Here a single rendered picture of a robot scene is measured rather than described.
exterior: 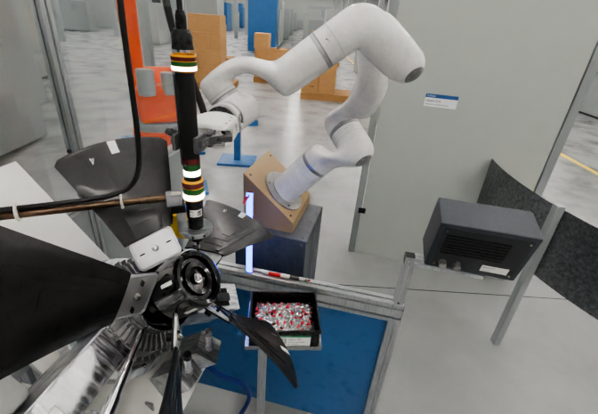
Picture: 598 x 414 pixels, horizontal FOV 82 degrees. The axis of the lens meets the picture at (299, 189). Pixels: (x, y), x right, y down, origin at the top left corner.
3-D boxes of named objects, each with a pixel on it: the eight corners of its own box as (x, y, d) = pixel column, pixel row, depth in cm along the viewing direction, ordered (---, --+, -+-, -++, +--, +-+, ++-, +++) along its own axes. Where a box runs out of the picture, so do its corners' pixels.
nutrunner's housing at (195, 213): (189, 246, 75) (168, 9, 54) (187, 236, 78) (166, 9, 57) (207, 243, 76) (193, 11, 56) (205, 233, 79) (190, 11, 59)
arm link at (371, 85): (335, 159, 127) (316, 126, 133) (362, 151, 131) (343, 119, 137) (390, 45, 84) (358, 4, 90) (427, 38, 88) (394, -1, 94)
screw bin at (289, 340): (246, 348, 102) (246, 332, 99) (250, 305, 117) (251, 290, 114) (319, 348, 104) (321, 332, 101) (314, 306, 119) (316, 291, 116)
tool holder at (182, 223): (171, 244, 71) (166, 202, 67) (169, 226, 77) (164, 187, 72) (215, 237, 74) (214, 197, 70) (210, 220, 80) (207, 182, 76)
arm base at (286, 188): (278, 167, 151) (306, 141, 142) (305, 200, 151) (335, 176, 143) (257, 180, 135) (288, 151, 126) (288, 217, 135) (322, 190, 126)
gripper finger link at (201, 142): (223, 145, 71) (209, 157, 65) (208, 143, 71) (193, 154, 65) (222, 130, 69) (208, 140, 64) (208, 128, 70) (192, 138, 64)
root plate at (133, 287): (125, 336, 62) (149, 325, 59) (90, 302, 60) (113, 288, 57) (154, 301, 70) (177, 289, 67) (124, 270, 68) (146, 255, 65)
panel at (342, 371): (187, 379, 164) (174, 271, 134) (188, 378, 164) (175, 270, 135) (359, 426, 151) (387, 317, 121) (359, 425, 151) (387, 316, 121)
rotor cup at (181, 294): (164, 347, 69) (208, 329, 64) (113, 296, 66) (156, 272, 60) (198, 296, 82) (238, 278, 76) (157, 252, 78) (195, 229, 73)
